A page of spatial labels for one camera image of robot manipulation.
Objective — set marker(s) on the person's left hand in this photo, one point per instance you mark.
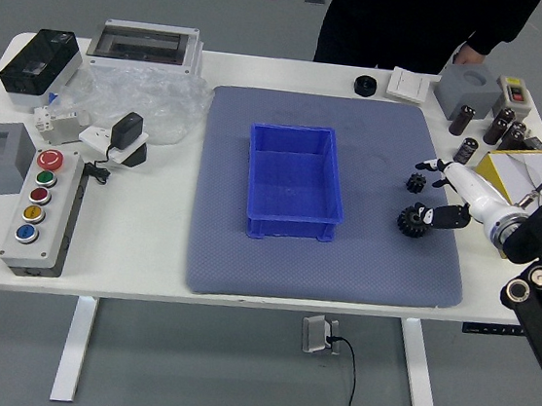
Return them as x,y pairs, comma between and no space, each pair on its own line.
466,55

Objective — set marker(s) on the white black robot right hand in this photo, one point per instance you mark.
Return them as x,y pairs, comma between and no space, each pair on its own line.
473,189

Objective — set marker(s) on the small black gear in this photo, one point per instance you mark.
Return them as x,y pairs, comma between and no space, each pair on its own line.
415,183

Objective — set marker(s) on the big black gear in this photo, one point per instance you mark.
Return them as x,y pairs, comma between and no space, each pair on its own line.
408,224

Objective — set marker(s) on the blue plastic box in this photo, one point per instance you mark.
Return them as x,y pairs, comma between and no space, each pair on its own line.
297,186

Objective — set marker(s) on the yellow white cardboard box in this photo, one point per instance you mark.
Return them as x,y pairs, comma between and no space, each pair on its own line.
520,167

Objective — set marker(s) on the clear-lid grey distribution box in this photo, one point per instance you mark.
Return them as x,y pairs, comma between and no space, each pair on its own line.
142,44

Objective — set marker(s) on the dark brown capacitor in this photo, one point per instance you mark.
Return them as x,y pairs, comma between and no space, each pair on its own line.
515,135
503,116
466,151
495,130
463,118

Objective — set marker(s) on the grey block with round recess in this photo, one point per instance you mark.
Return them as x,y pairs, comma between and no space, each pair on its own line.
459,94

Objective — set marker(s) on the person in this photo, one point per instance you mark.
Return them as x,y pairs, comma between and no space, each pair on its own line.
409,23

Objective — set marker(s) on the small black flat part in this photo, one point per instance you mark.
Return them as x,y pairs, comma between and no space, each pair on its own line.
535,144

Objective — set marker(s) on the black round knob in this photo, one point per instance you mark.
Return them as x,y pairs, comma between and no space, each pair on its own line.
365,85

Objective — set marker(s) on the black table control panel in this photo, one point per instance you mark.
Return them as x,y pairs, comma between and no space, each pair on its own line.
491,329

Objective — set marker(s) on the clear plastic bag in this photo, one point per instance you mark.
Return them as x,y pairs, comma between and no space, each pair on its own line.
156,97

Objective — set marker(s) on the white table leg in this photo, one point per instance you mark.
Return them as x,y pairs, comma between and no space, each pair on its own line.
74,347
418,372

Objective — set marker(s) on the black power adapter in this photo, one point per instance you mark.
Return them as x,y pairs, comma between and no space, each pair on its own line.
127,130

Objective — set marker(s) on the silver floor socket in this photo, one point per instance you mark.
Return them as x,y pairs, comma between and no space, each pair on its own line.
316,334

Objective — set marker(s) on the white socket plate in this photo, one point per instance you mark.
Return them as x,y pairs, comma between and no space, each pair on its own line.
93,136

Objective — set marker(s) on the small blue part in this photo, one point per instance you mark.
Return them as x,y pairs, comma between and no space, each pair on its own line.
52,98

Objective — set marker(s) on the white circuit breaker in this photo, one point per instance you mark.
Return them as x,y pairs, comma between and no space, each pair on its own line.
59,129

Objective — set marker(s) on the grey-blue mat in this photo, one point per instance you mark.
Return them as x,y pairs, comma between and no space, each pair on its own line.
224,266

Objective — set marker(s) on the five-button grey control station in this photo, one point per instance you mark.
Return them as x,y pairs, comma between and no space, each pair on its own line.
47,236

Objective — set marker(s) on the grey two-button switch box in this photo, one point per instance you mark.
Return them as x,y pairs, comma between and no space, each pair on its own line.
514,96

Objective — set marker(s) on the white wall switch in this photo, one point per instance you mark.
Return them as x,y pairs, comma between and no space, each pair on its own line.
408,85

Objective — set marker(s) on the black-lid grey enclosure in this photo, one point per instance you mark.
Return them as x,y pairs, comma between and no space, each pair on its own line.
37,63

